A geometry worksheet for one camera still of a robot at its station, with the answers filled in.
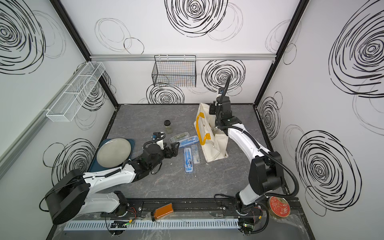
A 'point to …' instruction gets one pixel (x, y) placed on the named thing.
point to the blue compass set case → (188, 160)
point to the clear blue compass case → (195, 154)
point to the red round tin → (279, 206)
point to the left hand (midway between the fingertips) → (174, 144)
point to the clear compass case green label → (177, 138)
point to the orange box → (163, 210)
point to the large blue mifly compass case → (189, 141)
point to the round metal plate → (114, 153)
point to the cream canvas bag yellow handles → (214, 140)
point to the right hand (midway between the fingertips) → (216, 101)
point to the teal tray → (131, 142)
